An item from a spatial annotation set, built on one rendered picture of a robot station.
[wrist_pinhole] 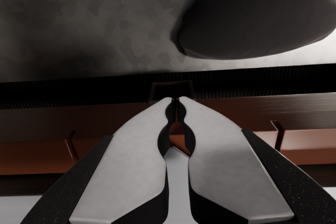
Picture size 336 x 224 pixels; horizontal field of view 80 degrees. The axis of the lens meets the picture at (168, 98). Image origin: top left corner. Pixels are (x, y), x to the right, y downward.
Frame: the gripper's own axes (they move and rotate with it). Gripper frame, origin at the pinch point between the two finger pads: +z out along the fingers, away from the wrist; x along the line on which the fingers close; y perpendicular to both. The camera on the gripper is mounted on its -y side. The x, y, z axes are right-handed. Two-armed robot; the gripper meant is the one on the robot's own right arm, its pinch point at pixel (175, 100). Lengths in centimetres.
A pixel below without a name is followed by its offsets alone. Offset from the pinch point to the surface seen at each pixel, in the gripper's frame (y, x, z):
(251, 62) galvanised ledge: 3.9, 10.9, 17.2
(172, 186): 8.4, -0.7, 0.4
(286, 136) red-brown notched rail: 5.4, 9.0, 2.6
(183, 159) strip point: 5.4, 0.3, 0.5
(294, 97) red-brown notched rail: 4.8, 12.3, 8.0
